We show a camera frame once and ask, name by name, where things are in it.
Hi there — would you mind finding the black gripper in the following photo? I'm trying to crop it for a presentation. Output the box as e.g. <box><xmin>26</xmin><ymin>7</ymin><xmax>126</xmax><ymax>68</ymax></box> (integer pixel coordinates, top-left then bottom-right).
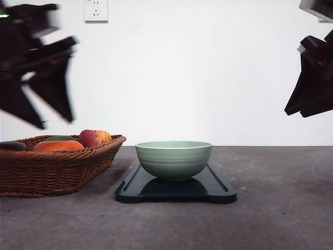
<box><xmin>285</xmin><ymin>29</ymin><xmax>333</xmax><ymax>118</ymax></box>
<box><xmin>0</xmin><ymin>4</ymin><xmax>77</xmax><ymax>129</ymax></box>

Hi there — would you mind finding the light green ceramic bowl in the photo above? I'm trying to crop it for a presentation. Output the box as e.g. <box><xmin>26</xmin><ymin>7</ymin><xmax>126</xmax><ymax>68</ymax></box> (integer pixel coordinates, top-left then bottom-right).
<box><xmin>135</xmin><ymin>141</ymin><xmax>213</xmax><ymax>181</ymax></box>

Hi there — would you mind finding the brown wicker basket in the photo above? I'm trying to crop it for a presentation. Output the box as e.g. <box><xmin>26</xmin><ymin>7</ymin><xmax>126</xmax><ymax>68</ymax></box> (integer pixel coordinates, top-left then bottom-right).
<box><xmin>0</xmin><ymin>135</ymin><xmax>126</xmax><ymax>197</ymax></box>

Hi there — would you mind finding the green avocado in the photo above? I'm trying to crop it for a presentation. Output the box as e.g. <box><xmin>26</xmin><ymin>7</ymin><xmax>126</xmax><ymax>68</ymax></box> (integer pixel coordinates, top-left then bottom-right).
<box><xmin>45</xmin><ymin>135</ymin><xmax>76</xmax><ymax>141</ymax></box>

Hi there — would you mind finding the orange fruit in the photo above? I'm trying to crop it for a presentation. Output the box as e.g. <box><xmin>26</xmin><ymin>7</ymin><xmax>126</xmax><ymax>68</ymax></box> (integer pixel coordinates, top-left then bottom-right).
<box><xmin>33</xmin><ymin>141</ymin><xmax>84</xmax><ymax>152</ymax></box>

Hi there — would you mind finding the dark red apple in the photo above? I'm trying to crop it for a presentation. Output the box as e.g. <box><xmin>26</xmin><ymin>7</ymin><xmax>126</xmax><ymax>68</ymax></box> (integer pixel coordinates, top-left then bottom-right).
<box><xmin>0</xmin><ymin>141</ymin><xmax>28</xmax><ymax>151</ymax></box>

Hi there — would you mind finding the red yellow apple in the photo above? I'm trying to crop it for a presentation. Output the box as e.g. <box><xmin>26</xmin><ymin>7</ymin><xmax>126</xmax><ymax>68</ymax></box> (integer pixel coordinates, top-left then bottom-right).
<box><xmin>79</xmin><ymin>130</ymin><xmax>112</xmax><ymax>147</ymax></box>

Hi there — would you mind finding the dark blue rectangular tray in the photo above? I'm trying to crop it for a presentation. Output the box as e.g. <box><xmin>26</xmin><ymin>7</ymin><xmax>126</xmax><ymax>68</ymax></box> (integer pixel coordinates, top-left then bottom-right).
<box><xmin>115</xmin><ymin>164</ymin><xmax>237</xmax><ymax>203</ymax></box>

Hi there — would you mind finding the white wall socket right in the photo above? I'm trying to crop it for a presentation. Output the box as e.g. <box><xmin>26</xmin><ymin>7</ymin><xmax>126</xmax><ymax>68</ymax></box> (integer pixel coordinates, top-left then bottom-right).
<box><xmin>319</xmin><ymin>18</ymin><xmax>332</xmax><ymax>23</ymax></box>

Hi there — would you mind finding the white wall socket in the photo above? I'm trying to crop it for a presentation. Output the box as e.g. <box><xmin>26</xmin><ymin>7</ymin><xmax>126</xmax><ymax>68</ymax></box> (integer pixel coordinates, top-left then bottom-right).
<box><xmin>319</xmin><ymin>18</ymin><xmax>332</xmax><ymax>23</ymax></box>
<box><xmin>83</xmin><ymin>0</ymin><xmax>109</xmax><ymax>24</ymax></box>

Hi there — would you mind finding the white wall socket left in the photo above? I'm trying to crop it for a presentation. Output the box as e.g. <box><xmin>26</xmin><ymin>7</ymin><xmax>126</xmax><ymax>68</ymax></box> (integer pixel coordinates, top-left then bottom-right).
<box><xmin>83</xmin><ymin>0</ymin><xmax>109</xmax><ymax>24</ymax></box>

